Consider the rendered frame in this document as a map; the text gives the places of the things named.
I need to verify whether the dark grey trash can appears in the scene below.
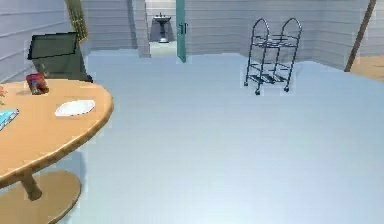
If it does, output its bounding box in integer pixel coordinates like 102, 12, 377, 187
27, 31, 94, 84

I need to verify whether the teal room door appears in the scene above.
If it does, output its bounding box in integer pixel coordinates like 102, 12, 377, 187
175, 0, 188, 64

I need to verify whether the white plate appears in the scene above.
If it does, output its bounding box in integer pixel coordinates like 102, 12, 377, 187
54, 99, 96, 118

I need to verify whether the round wooden table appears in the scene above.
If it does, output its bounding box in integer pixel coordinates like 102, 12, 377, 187
0, 78, 115, 224

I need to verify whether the red bag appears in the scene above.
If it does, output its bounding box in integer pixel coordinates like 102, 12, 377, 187
25, 72, 50, 96

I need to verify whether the light blue book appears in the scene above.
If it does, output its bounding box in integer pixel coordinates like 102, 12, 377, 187
0, 107, 20, 132

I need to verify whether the small red flower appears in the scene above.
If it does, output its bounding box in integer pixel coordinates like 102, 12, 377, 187
0, 84, 8, 106

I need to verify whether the white pedestal sink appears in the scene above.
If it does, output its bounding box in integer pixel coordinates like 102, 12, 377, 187
153, 12, 172, 44

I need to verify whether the black wire trolley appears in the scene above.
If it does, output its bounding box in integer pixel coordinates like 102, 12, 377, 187
243, 17, 303, 96

